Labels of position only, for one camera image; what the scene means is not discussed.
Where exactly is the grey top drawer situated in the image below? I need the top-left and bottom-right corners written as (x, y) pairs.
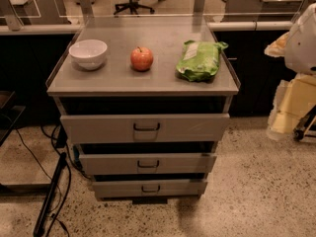
top-left (61, 114), bottom-right (229, 144)

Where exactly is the grey drawer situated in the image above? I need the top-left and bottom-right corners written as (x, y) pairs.
top-left (79, 153), bottom-right (216, 175)
top-left (92, 179), bottom-right (207, 198)
top-left (61, 114), bottom-right (229, 144)

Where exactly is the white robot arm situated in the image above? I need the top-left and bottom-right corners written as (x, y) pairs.
top-left (265, 3), bottom-right (316, 140)

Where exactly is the grey middle drawer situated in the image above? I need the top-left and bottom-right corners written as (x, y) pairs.
top-left (79, 153), bottom-right (216, 175)

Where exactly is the grey bottom drawer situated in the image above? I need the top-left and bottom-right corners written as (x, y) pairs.
top-left (92, 179), bottom-right (207, 198)

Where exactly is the red apple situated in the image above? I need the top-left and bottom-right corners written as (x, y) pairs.
top-left (130, 46), bottom-right (154, 71)

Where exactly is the green snack bag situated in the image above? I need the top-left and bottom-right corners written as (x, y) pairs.
top-left (176, 40), bottom-right (228, 82)

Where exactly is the white ceramic bowl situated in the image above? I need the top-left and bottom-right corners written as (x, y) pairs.
top-left (68, 39), bottom-right (108, 71)

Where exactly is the black floor bar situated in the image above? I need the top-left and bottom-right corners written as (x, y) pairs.
top-left (33, 152), bottom-right (66, 237)

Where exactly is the black office chair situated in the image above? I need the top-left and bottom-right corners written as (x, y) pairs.
top-left (114, 0), bottom-right (155, 15)

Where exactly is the clear acrylic barrier panel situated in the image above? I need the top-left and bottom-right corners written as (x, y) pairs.
top-left (0, 0), bottom-right (316, 20)

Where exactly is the black floor cable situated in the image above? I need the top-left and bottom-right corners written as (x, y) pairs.
top-left (0, 114), bottom-right (73, 237)

